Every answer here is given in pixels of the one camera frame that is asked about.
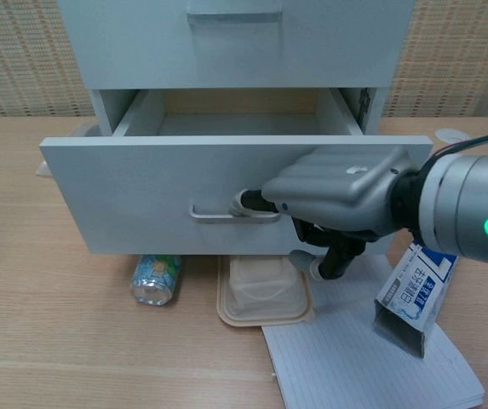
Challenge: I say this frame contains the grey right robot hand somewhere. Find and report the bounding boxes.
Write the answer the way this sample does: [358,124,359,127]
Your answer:
[228,144,417,283]

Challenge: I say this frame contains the silver handle of small drawer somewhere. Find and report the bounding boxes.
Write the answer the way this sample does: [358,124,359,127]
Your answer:
[190,203,282,225]

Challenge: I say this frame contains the white cabinet drawer small front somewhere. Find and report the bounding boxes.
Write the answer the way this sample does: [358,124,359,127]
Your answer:
[38,87,434,257]

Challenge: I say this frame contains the grey drawer front panel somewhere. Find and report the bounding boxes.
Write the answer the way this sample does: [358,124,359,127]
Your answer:
[55,0,417,91]

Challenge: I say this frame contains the beige plastic food container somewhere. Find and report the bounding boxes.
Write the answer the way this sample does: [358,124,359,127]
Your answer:
[216,254,316,328]

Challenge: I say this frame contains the blue white toothpaste box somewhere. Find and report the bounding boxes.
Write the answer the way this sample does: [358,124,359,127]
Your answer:
[371,241,460,360]

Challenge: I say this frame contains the white lined notebook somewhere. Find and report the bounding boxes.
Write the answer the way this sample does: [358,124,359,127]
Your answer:
[261,253,487,409]

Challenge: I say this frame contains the blue green drink can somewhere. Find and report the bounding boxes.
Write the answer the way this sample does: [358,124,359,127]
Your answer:
[129,254,184,307]

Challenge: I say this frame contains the clear plastic bag dark contents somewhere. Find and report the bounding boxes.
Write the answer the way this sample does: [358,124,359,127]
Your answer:
[34,122,100,177]

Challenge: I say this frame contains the white round cable grommet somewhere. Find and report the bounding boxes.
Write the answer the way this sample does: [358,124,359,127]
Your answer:
[434,127,470,144]

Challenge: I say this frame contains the silver handle of large drawer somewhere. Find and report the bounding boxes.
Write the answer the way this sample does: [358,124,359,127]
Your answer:
[186,7,283,27]

